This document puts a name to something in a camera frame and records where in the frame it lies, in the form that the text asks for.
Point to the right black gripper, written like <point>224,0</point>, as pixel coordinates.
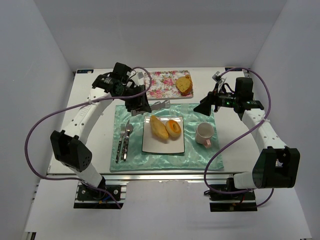
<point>213,100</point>

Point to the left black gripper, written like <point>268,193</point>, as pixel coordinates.
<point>136,100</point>

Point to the yellow toast bread slice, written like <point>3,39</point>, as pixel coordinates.
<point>158,128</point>

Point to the orange glazed donut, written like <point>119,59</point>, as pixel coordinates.
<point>173,128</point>

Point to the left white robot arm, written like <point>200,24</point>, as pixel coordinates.
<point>69,144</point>

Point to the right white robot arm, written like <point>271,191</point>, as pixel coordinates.
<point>277,164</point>

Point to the brown bread slice front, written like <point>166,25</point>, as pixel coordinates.
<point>184,85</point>

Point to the brown bread slice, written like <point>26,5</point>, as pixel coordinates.
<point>184,85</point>
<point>188,77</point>

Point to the brown bread slice back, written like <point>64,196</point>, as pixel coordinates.
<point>188,77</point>

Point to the pink and white mug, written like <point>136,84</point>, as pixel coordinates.
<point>204,133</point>

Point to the green satin placemat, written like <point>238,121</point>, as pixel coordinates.
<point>195,157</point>

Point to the floral serving tray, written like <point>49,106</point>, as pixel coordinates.
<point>163,86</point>

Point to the white square plate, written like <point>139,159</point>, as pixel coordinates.
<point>154,145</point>

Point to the silver spoon patterned handle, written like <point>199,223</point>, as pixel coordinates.
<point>128,130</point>

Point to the silver fork patterned handle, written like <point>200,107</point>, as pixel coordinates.
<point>122,133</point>

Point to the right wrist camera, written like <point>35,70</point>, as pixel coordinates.
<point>218,79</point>

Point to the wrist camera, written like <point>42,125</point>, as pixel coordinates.
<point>138,77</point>
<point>218,79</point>

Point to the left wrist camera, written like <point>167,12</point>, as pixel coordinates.
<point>138,77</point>

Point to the aluminium frame rail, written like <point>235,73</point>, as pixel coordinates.
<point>154,176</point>

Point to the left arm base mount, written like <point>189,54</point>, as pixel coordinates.
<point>88,198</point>

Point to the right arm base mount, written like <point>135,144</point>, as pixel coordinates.
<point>225,198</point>

